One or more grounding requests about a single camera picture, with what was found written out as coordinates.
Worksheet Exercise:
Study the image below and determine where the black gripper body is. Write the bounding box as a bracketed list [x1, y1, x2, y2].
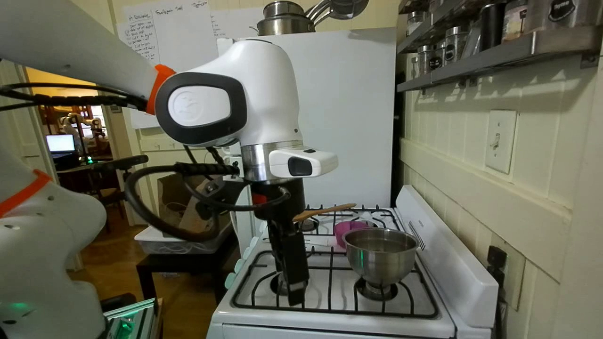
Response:
[252, 176, 312, 287]

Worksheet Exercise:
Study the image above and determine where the steel metal bowl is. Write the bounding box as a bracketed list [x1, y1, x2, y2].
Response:
[344, 225, 423, 302]

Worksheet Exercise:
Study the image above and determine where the black tall spice bottle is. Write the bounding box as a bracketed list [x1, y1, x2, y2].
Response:
[480, 1, 510, 52]

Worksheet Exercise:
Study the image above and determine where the wooden spoon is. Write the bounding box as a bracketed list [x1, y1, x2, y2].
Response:
[293, 201, 359, 223]

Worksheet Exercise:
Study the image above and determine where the black stove grate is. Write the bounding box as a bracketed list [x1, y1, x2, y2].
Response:
[270, 203, 406, 238]
[231, 248, 442, 319]

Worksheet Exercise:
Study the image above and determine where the pink plastic cup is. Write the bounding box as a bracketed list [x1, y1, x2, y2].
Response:
[333, 218, 374, 250]

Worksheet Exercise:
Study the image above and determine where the white refrigerator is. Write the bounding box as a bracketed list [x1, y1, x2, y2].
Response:
[216, 26, 400, 253]

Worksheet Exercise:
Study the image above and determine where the black low table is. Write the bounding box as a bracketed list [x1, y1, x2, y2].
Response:
[135, 238, 242, 304]

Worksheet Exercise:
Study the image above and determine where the white plastic tray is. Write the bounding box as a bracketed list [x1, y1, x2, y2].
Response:
[133, 220, 236, 255]

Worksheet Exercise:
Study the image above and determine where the white gas stove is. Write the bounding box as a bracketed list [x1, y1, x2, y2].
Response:
[206, 182, 502, 339]

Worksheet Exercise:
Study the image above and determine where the green lit controller box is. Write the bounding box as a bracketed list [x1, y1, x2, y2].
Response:
[103, 295, 163, 339]

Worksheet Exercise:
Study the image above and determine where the steel pots stack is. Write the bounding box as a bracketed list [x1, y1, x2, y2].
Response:
[255, 0, 370, 37]

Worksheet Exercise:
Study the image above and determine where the white paper sheet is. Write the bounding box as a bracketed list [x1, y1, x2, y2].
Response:
[116, 0, 219, 129]

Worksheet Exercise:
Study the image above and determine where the laptop with lit screen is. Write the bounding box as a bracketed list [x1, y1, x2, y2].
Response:
[44, 131, 80, 155]

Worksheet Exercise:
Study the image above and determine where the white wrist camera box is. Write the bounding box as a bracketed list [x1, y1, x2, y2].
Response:
[268, 146, 342, 180]

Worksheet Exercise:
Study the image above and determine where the black cable bundle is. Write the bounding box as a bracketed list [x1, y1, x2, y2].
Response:
[0, 80, 299, 244]

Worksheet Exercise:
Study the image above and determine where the black wall outlet plug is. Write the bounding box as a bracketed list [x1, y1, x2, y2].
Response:
[485, 244, 510, 285]

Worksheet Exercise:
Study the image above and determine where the white light switch plate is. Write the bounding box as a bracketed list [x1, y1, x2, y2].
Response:
[483, 108, 519, 176]

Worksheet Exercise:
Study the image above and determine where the steel wall spice rack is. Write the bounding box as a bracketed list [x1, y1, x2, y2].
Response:
[397, 0, 603, 93]

